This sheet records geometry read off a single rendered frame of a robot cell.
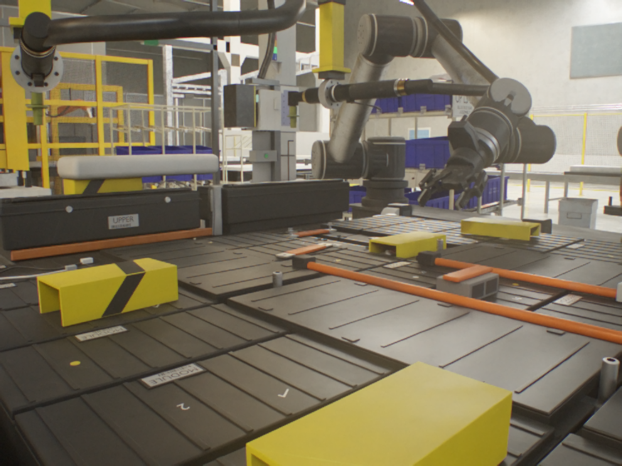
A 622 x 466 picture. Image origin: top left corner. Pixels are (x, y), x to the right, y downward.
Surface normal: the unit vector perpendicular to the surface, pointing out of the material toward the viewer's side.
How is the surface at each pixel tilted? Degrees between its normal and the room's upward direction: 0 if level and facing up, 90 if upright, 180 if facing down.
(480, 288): 90
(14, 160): 90
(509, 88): 58
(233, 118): 90
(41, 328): 0
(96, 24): 82
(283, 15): 71
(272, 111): 90
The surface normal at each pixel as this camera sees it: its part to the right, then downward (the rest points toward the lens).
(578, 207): -0.59, 0.13
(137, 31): 0.09, 0.59
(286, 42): 0.68, 0.11
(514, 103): 0.15, -0.40
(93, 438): 0.00, -0.99
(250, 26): 0.68, 0.42
